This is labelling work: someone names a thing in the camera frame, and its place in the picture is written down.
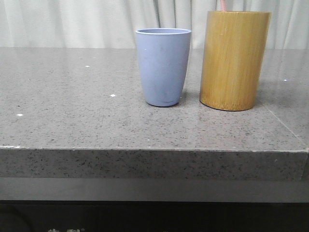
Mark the blue plastic cup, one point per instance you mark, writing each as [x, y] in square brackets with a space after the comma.
[163, 58]

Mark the pink chopstick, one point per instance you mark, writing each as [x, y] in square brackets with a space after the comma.
[223, 5]

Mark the bamboo cylinder holder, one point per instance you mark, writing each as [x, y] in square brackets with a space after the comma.
[233, 54]

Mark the white curtain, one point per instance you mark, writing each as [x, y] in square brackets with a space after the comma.
[112, 23]

